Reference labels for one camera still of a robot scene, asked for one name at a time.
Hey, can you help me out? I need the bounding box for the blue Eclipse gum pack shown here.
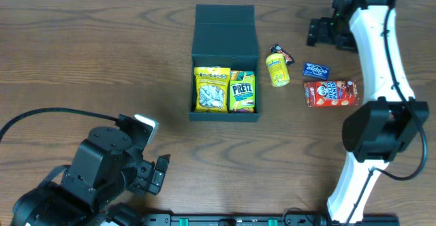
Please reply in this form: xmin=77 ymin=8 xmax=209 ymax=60
xmin=302 ymin=62 xmax=330 ymax=80

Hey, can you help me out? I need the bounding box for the red Hello Panda box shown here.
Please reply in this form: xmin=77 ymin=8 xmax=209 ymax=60
xmin=304 ymin=80 xmax=359 ymax=108

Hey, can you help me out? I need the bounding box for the small yellow can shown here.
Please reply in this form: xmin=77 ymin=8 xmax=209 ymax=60
xmin=266 ymin=53 xmax=290 ymax=87

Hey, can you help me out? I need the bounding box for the yellow seed snack bag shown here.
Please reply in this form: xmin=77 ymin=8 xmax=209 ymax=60
xmin=193 ymin=67 xmax=231 ymax=113

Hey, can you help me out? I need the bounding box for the green Pretz snack box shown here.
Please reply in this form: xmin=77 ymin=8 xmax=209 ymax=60
xmin=228 ymin=70 xmax=255 ymax=113

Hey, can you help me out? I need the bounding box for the black gift box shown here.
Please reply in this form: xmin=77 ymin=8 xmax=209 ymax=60
xmin=189 ymin=4 xmax=261 ymax=123

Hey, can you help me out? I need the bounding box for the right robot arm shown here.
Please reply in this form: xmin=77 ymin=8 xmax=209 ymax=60
xmin=307 ymin=0 xmax=429 ymax=225

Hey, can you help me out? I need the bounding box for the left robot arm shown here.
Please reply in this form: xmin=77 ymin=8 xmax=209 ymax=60
xmin=11 ymin=127 xmax=170 ymax=225

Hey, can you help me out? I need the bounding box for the black chocolate bar wrapper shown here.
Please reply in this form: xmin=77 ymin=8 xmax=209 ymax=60
xmin=270 ymin=44 xmax=295 ymax=66

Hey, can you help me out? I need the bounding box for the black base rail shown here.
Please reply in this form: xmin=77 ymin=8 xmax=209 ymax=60
xmin=136 ymin=213 xmax=399 ymax=226

